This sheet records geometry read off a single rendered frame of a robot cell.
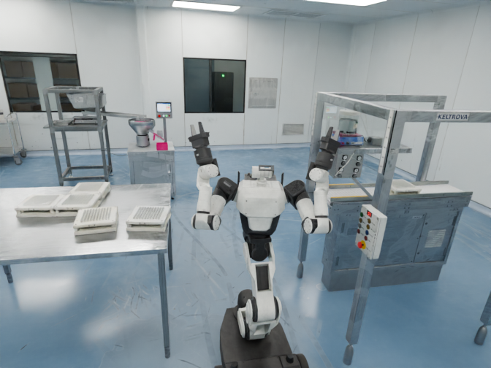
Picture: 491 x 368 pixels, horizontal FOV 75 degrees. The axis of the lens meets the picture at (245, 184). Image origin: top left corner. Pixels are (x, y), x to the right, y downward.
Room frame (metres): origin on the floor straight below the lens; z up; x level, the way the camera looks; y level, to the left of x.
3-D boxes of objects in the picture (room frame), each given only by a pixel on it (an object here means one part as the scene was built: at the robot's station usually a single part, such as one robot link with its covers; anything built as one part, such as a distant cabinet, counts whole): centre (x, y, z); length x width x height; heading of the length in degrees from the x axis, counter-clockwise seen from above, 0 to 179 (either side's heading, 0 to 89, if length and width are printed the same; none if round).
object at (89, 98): (4.80, 2.27, 0.75); 1.43 x 1.06 x 1.50; 106
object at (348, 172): (2.35, -0.77, 1.25); 0.22 x 0.11 x 0.20; 102
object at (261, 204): (1.76, -0.09, 1.16); 0.34 x 0.30 x 0.36; 90
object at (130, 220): (1.93, 0.64, 0.96); 0.25 x 0.24 x 0.02; 3
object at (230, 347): (1.68, -0.10, 0.19); 0.64 x 0.52 x 0.33; 12
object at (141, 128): (4.54, 1.45, 0.95); 0.49 x 0.36 x 0.37; 106
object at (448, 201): (2.59, -1.31, 0.88); 1.30 x 0.29 x 0.10; 102
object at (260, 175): (1.70, -0.08, 1.36); 0.10 x 0.07 x 0.09; 90
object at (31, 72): (6.41, 3.99, 1.43); 1.32 x 0.01 x 1.11; 106
